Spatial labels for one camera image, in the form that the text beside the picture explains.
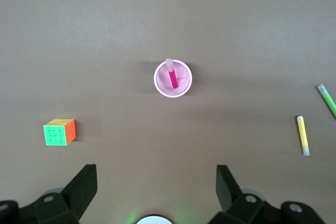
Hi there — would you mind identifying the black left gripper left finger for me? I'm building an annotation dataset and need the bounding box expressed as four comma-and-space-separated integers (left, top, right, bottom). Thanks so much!
34, 164, 98, 224

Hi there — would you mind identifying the colourful puzzle cube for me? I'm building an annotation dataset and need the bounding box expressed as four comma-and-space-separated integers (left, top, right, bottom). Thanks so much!
43, 118, 77, 147

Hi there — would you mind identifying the yellow marker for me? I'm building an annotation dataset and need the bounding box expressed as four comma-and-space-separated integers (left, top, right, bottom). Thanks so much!
296, 115, 311, 156

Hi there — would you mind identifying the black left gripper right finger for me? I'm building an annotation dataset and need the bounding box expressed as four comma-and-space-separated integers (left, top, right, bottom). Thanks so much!
209, 164, 283, 224

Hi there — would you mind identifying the pink marker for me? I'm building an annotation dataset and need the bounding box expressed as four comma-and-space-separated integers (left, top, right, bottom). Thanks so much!
165, 58, 179, 90

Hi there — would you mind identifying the green marker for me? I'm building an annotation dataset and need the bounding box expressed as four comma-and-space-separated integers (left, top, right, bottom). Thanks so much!
316, 83, 336, 119

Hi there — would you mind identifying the pink mesh cup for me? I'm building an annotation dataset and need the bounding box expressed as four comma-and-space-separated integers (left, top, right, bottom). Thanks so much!
153, 59, 193, 100

